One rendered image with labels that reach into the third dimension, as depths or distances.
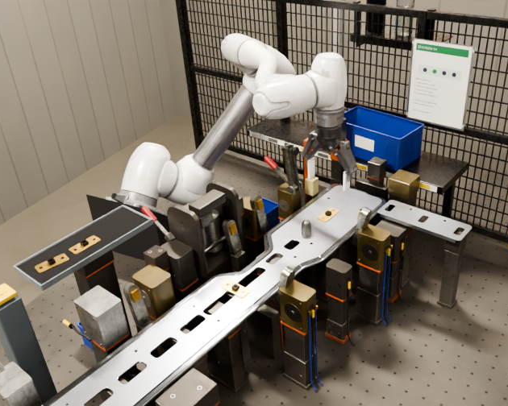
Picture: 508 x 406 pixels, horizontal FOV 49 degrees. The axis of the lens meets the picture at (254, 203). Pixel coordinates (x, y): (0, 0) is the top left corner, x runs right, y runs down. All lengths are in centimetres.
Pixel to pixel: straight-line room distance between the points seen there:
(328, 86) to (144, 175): 91
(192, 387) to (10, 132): 305
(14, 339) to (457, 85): 161
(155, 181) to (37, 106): 212
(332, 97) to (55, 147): 304
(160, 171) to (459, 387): 132
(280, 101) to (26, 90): 284
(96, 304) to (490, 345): 119
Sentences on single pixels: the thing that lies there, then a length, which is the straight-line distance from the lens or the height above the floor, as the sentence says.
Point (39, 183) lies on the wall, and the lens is 436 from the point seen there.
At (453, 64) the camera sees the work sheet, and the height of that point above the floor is 138.
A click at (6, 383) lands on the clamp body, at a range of 145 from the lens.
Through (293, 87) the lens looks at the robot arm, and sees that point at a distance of 157.
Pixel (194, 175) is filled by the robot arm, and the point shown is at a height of 95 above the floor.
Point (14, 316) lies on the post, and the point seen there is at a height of 110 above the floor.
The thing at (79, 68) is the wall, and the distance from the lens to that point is 447.
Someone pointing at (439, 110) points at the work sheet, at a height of 120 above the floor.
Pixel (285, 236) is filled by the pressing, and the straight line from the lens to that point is 180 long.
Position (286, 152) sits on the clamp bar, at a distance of 186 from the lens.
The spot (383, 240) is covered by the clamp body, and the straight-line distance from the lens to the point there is 171.
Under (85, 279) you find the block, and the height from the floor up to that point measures 108.
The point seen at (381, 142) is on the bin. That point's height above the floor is 112.
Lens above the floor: 204
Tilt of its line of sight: 32 degrees down
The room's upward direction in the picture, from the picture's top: 5 degrees counter-clockwise
